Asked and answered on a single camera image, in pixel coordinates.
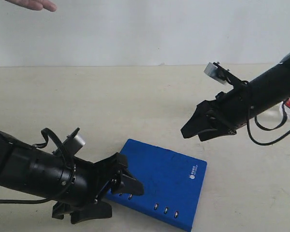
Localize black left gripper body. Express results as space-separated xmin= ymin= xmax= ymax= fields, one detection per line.
xmin=52 ymin=153 xmax=128 ymax=220

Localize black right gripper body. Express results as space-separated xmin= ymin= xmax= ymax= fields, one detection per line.
xmin=197 ymin=90 xmax=248 ymax=131

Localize blue ring binder notebook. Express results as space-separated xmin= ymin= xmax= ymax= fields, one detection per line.
xmin=105 ymin=139 xmax=207 ymax=232

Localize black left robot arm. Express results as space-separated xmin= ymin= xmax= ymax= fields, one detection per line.
xmin=0 ymin=128 xmax=144 ymax=224

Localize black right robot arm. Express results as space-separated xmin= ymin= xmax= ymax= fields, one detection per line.
xmin=181 ymin=53 xmax=290 ymax=141

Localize person's open hand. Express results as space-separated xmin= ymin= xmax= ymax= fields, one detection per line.
xmin=6 ymin=0 xmax=57 ymax=12

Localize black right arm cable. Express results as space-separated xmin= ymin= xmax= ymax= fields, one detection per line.
xmin=246 ymin=101 xmax=290 ymax=146

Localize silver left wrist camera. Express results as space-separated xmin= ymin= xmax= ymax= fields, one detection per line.
xmin=62 ymin=128 xmax=86 ymax=157

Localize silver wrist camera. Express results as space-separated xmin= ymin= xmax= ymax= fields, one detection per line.
xmin=203 ymin=62 xmax=227 ymax=85
xmin=62 ymin=128 xmax=86 ymax=157

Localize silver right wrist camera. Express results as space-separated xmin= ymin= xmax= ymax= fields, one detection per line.
xmin=203 ymin=62 xmax=227 ymax=85

